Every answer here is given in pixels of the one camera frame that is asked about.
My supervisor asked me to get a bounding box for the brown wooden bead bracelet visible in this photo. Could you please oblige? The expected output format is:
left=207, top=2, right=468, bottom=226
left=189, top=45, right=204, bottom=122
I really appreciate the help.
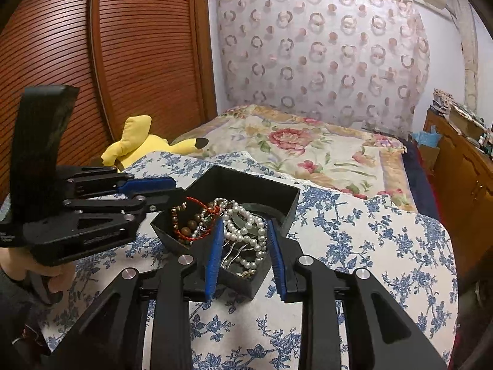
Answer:
left=169, top=203, right=211, bottom=246

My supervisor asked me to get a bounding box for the white pearl necklace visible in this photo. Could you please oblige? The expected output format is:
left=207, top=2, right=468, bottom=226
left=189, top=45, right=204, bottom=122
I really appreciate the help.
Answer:
left=209, top=198, right=269, bottom=273

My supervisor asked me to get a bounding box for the red braided cord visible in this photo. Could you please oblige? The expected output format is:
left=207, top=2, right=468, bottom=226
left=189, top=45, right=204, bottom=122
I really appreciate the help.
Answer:
left=170, top=195, right=225, bottom=243

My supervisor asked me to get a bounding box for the black square jewelry box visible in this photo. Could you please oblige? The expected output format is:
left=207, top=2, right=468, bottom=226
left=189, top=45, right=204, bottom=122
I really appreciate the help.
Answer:
left=151, top=165, right=300, bottom=300

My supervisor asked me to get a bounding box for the pale jade bangle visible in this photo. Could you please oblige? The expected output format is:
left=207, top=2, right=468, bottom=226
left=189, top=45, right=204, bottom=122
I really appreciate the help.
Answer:
left=229, top=202, right=286, bottom=236

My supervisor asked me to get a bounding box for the left hand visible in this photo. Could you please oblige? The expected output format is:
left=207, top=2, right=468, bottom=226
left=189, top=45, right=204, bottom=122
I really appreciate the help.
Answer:
left=0, top=247, right=76, bottom=293

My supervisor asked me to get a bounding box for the yellow Pikachu plush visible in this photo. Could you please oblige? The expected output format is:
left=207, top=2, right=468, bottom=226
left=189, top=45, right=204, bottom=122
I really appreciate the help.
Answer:
left=101, top=115, right=209, bottom=171

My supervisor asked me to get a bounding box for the floral quilt on bed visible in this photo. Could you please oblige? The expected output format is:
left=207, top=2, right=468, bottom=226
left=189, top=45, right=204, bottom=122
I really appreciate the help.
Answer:
left=177, top=105, right=417, bottom=212

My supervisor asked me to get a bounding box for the blue floral white cloth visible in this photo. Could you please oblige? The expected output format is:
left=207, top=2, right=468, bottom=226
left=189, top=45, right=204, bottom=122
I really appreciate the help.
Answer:
left=40, top=153, right=458, bottom=369

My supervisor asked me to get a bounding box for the brown louvered wardrobe door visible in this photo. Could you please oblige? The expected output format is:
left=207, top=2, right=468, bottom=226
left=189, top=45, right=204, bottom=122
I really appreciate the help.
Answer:
left=1, top=0, right=217, bottom=195

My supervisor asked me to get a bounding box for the dark blue bed sheet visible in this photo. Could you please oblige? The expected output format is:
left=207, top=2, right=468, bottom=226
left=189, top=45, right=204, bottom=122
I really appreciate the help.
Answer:
left=401, top=139, right=441, bottom=221

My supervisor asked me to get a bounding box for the blue paper bag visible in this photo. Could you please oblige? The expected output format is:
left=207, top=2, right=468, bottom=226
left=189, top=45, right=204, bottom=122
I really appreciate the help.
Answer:
left=411, top=125, right=442, bottom=148

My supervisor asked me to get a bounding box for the wooden side cabinet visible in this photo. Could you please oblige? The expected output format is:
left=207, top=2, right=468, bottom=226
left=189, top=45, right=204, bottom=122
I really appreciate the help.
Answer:
left=424, top=110, right=493, bottom=277

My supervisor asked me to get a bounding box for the pink circle pattern curtain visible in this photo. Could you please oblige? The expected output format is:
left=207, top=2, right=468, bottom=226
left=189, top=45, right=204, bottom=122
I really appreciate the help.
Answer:
left=216, top=0, right=430, bottom=135

